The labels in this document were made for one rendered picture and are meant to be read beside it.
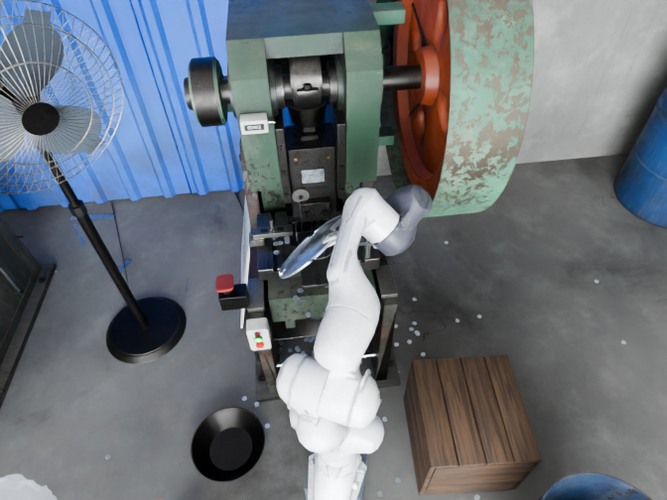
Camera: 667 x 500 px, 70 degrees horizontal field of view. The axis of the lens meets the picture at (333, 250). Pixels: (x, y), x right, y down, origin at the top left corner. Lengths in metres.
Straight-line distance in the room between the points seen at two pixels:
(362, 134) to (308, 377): 0.72
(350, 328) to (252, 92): 0.68
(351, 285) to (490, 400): 1.06
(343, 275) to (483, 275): 1.79
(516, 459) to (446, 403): 0.29
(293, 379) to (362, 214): 0.38
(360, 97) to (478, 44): 0.36
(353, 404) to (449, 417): 0.92
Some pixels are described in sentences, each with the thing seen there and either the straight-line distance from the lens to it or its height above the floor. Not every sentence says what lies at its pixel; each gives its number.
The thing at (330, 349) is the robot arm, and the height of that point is 1.23.
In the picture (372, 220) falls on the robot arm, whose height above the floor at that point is 1.28.
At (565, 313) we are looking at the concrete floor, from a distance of 2.70.
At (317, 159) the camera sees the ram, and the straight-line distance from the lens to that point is 1.49.
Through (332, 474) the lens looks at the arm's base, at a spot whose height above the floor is 0.58.
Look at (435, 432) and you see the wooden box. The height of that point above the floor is 0.35.
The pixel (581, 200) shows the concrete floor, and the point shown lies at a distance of 3.35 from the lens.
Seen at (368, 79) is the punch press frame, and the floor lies 1.40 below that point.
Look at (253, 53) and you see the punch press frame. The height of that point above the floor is 1.48.
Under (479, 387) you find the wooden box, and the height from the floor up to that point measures 0.35.
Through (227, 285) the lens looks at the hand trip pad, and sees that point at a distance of 1.66.
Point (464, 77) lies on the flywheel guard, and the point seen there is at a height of 1.52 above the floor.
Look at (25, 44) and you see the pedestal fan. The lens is 1.60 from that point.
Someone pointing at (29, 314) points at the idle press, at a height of 0.03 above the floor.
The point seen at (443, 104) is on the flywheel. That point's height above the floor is 1.31.
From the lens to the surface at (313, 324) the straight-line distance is 2.06.
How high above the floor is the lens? 2.04
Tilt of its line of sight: 48 degrees down
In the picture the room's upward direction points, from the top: 2 degrees counter-clockwise
